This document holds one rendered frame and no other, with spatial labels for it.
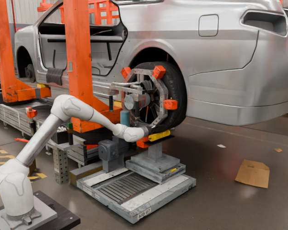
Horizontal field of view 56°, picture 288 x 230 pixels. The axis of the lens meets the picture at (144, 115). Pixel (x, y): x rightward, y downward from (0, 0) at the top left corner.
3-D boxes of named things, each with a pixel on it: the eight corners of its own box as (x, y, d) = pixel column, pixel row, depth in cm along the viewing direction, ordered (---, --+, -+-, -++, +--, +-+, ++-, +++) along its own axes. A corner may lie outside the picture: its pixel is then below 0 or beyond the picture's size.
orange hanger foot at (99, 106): (133, 119, 303) (133, 89, 294) (94, 129, 267) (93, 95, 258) (124, 117, 314) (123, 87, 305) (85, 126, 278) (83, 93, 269)
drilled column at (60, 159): (69, 181, 272) (66, 142, 262) (60, 185, 266) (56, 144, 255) (64, 178, 279) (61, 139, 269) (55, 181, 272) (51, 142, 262)
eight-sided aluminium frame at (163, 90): (167, 133, 237) (169, 70, 223) (162, 135, 232) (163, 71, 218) (126, 121, 274) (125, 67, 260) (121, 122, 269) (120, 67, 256)
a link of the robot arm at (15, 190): (9, 220, 152) (3, 185, 145) (0, 205, 165) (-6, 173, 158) (38, 208, 162) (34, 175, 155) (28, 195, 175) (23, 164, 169)
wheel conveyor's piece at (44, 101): (50, 117, 509) (48, 97, 500) (1, 127, 451) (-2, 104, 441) (28, 108, 578) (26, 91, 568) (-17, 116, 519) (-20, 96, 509)
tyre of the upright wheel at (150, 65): (188, 57, 237) (137, 65, 285) (171, 58, 221) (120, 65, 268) (194, 130, 247) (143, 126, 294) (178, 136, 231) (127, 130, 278)
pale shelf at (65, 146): (80, 146, 251) (80, 143, 250) (63, 151, 239) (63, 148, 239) (57, 135, 280) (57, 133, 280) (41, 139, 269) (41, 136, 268)
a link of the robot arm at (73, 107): (96, 106, 180) (86, 102, 190) (74, 96, 168) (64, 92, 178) (88, 124, 179) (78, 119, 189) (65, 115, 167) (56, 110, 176)
